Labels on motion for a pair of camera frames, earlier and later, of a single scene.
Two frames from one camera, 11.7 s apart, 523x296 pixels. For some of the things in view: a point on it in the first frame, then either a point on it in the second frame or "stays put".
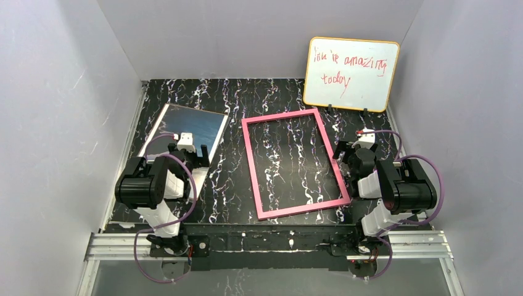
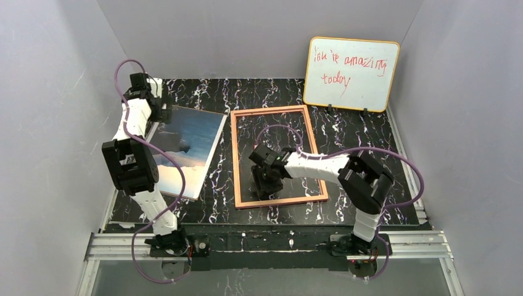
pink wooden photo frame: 296,209 → 239,204
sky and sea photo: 205,126 stays put
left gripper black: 193,155 → 164,113
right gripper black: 351,152 → 264,179
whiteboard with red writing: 350,73 stays put
